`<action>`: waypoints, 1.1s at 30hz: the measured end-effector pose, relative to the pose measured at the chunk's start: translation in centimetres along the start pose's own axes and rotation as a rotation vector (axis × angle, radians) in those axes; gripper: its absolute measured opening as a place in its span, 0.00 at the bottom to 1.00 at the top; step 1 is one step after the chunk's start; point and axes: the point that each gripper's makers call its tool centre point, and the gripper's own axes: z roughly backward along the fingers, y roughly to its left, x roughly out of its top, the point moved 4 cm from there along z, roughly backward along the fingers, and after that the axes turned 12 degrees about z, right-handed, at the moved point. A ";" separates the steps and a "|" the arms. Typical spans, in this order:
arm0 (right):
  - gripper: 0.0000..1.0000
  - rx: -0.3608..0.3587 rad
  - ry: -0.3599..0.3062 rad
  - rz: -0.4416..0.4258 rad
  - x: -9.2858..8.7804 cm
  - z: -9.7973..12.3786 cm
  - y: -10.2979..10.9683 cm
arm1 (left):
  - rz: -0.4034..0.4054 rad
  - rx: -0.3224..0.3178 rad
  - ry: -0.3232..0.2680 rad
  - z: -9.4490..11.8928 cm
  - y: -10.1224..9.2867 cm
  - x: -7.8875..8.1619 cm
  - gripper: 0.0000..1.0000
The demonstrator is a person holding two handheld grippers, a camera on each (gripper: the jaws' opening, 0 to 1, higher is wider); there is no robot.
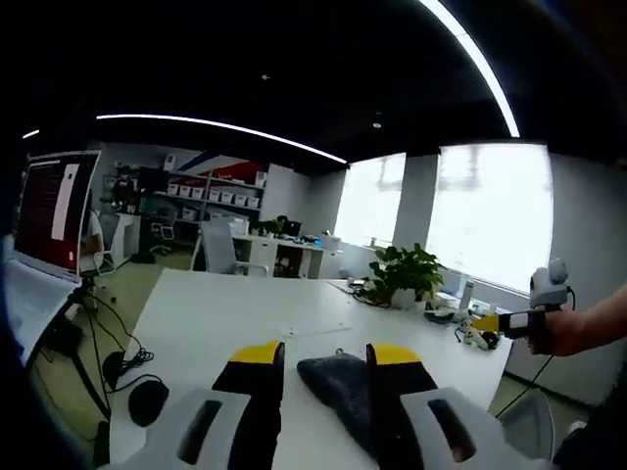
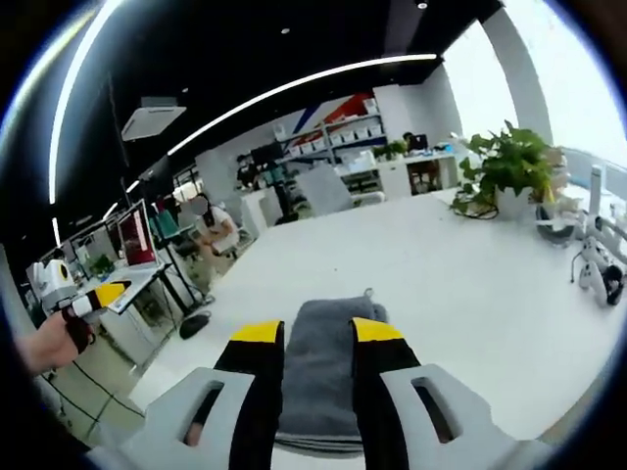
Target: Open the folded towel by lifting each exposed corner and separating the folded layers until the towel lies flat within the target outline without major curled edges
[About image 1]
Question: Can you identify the green plant in white pot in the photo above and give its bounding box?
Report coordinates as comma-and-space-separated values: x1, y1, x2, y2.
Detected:
364, 243, 446, 312

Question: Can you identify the grey towel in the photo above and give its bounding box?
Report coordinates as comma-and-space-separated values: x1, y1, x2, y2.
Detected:
296, 347, 388, 464

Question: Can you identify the person's dark clothing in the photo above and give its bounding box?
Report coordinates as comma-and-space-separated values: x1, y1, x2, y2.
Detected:
553, 400, 621, 470

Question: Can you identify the thin black cable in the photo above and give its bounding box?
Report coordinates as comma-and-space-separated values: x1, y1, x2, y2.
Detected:
348, 277, 393, 307

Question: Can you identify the black round device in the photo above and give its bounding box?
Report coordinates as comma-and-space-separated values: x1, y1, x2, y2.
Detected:
127, 379, 170, 428

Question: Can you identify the black monitor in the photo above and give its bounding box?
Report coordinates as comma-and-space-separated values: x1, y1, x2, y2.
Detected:
137, 165, 171, 195

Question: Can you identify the person's right hand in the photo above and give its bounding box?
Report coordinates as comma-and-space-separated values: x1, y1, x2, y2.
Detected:
527, 308, 589, 357

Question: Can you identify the black tripod stand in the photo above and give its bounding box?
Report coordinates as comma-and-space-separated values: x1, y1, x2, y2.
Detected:
43, 283, 114, 422

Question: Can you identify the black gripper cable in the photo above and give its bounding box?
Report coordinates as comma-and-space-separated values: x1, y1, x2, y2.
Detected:
493, 286, 578, 421

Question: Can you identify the long ceiling light strip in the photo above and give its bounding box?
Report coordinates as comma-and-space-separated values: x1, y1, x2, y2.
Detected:
419, 0, 521, 139
96, 114, 347, 163

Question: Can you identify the grey chair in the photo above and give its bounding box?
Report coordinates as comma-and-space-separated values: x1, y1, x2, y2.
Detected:
499, 390, 557, 464

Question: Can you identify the white game controller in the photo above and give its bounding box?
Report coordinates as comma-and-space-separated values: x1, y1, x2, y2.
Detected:
459, 326, 497, 351

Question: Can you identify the white upright box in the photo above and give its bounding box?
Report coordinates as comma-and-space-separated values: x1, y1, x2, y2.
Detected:
458, 275, 477, 314

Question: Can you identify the transparent sheet on table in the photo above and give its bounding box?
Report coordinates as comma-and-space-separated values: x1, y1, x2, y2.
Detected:
278, 320, 354, 339

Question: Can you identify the silver laptop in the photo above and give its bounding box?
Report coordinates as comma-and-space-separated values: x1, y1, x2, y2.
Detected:
0, 150, 103, 366

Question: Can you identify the bundle of black cables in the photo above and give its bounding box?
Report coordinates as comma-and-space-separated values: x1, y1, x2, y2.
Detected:
85, 293, 156, 393

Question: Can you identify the small green plant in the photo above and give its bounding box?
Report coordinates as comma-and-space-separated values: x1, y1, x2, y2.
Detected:
249, 215, 284, 240

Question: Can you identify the white office desk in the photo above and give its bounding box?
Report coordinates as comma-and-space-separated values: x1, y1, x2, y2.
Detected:
232, 233, 327, 280

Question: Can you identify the white office chair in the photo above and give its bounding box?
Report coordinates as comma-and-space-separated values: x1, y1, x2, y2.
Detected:
199, 217, 270, 278

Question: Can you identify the shelf with white boxes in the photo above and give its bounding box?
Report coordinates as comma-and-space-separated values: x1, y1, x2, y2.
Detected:
166, 168, 268, 224

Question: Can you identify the white mesh chair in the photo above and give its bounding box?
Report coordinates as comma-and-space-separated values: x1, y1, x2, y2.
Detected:
148, 208, 180, 256

